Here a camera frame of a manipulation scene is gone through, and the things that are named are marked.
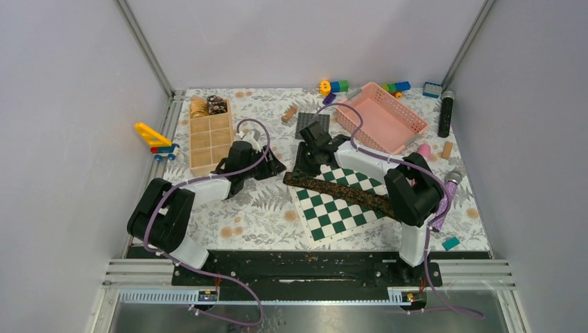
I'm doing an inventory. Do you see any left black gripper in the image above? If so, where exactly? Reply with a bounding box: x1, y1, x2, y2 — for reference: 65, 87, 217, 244
241, 145, 286, 181

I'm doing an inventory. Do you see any wooden compartment box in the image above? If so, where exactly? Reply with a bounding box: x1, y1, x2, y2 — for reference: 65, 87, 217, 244
189, 96, 235, 177

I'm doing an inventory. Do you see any black key-patterned necktie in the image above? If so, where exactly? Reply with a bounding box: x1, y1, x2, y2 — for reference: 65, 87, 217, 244
283, 171, 397, 219

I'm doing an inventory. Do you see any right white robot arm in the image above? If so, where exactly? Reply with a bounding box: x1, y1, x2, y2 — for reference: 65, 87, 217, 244
283, 121, 447, 286

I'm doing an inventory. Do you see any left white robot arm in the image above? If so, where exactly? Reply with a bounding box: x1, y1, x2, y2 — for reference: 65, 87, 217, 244
127, 141, 286, 285

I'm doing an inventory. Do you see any grey studded baseplate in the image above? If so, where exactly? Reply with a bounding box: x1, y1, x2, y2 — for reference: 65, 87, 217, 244
295, 112, 330, 139

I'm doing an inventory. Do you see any small wooden arch block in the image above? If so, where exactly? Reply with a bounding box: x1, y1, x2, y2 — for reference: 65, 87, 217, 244
281, 105, 297, 123

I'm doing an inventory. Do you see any purple toy brick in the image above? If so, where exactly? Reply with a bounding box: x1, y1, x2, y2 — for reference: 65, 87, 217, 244
322, 92, 337, 105

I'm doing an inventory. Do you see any rolled floral black tie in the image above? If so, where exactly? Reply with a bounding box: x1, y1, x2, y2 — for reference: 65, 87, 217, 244
207, 95, 227, 115

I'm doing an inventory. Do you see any yellow round toy block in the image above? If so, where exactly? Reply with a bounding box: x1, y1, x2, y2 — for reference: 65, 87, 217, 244
319, 80, 331, 96

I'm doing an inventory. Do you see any rolled golden tie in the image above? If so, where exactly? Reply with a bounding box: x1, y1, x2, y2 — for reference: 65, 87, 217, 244
189, 101, 209, 119

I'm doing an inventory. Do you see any green toy brick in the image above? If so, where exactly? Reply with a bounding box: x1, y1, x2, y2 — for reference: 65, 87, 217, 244
338, 80, 349, 92

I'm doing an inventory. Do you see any green white chessboard mat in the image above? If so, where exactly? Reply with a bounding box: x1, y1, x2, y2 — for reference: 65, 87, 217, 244
287, 166, 395, 246

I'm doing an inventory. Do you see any pink perforated plastic basket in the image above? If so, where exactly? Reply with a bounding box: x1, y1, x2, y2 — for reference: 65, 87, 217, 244
336, 83, 429, 155

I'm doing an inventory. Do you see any yellow toy ladder vehicle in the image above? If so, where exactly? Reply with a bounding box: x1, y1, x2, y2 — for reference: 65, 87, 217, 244
134, 123, 180, 162

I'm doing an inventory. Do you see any multicolour toy brick train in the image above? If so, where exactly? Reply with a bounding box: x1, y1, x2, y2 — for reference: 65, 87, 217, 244
381, 81, 411, 99

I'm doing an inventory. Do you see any pink toy microphone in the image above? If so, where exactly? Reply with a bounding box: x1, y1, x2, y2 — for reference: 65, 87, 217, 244
417, 144, 431, 159

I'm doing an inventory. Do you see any small wooden rectangular block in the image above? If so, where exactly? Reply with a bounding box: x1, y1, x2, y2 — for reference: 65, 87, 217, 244
440, 142, 453, 160

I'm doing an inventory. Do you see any blue grey toy brick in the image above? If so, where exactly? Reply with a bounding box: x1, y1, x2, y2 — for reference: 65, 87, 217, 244
422, 82, 443, 99

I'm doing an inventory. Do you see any black toy microphone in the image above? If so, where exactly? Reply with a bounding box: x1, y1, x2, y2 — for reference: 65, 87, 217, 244
438, 91, 456, 138

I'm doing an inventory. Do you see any teal small block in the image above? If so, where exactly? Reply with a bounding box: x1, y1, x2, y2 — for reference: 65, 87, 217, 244
442, 237, 460, 251

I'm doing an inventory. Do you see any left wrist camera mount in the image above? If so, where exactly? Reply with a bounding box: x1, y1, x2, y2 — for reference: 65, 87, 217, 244
235, 130, 261, 146

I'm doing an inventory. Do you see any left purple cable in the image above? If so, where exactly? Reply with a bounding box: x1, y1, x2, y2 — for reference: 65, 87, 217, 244
142, 118, 266, 327

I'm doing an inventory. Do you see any purple cable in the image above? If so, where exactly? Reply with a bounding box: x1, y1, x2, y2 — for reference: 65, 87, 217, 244
142, 118, 266, 327
312, 102, 485, 322

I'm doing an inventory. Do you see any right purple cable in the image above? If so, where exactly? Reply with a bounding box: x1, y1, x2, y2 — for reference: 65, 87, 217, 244
312, 102, 485, 322

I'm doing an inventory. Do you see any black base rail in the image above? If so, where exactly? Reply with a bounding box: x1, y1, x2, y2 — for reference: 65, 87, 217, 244
202, 250, 425, 301

